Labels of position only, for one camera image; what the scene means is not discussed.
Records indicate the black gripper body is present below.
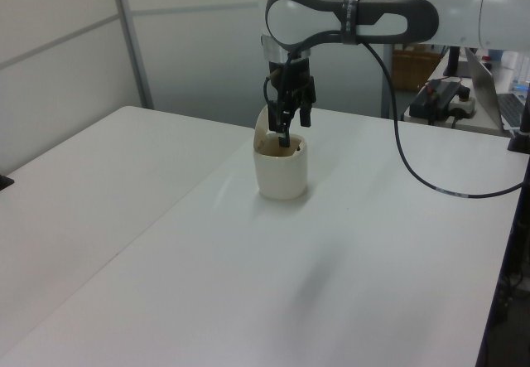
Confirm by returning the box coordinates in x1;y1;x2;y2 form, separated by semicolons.
263;56;317;107

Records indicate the small white trash can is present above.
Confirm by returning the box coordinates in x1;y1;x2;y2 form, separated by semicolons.
253;107;310;201

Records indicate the brown cardboard box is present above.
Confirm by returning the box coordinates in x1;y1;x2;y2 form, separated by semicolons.
392;46;445;92

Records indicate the black power supply box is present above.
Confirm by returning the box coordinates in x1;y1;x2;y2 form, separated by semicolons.
409;78;461;121

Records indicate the black monitor stand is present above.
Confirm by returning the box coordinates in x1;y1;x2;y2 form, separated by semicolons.
441;45;463;76

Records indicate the white power strip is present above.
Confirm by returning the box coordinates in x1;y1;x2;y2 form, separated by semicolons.
446;89;478;120

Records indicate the silver laptop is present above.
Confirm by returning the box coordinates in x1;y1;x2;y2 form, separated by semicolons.
463;46;528;133

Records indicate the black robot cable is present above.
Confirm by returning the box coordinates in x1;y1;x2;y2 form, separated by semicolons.
285;30;530;199

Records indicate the black table frame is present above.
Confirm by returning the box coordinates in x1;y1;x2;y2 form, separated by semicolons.
475;182;530;367

